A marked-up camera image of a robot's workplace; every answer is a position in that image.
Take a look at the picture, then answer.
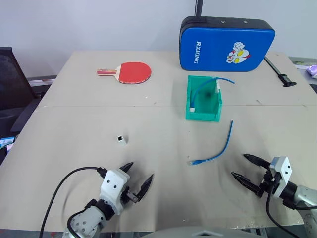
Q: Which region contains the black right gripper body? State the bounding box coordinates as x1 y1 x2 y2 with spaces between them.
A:
256 164 277 198

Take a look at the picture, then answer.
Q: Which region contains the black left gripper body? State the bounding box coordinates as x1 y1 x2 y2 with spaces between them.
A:
119 184 140 205

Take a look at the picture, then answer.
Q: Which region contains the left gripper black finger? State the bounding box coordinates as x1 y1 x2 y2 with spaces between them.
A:
118 162 134 175
137 174 155 202

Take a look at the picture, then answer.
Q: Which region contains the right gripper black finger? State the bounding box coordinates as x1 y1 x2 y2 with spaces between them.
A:
230 171 261 196
243 154 271 170

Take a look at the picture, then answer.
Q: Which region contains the green plastic bin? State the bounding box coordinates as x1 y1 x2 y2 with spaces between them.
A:
185 75 222 123

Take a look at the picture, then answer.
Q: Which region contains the black caliper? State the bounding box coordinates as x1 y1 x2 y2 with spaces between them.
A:
264 57 297 88

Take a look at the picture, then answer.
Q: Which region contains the red table tennis paddle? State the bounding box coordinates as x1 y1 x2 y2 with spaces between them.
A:
96 61 152 85

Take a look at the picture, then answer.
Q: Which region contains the purple plastic bag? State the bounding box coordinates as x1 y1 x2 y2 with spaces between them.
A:
305 64 317 80

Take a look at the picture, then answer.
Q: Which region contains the blue RXIONG kick pad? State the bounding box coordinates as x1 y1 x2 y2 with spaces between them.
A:
179 15 276 73

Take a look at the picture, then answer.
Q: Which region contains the small colourful card box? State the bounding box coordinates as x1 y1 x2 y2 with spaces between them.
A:
0 137 16 150

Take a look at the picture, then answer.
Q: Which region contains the black office chair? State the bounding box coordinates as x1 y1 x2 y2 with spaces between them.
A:
0 46 52 134

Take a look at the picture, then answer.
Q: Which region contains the black pole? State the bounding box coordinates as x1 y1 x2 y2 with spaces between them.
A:
193 0 204 17

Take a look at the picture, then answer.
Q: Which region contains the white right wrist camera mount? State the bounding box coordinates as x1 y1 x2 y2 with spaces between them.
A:
269 156 292 199

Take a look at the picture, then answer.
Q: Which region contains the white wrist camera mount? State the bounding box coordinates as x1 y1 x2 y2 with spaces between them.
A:
100 169 131 215
269 156 292 199

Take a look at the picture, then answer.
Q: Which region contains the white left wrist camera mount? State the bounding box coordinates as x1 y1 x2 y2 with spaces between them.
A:
100 169 131 215

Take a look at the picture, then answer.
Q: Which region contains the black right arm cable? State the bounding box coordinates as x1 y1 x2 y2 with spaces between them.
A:
265 190 299 238

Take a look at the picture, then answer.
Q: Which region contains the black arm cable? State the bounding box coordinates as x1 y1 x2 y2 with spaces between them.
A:
265 190 299 238
39 166 108 238

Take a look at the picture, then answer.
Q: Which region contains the blue ethernet cable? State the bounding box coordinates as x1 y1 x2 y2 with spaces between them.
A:
187 120 234 167

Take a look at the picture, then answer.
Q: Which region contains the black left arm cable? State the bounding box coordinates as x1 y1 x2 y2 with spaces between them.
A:
39 166 108 238

